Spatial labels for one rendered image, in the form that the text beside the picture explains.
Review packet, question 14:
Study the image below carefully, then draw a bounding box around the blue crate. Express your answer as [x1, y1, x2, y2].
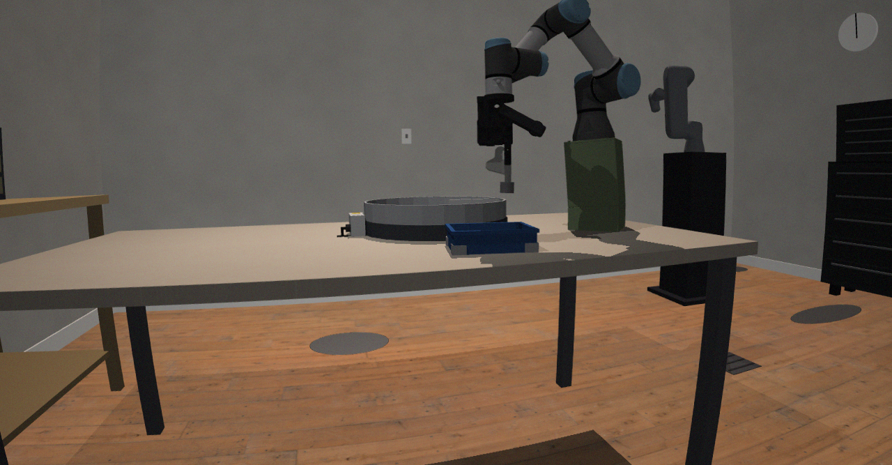
[445, 222, 539, 255]

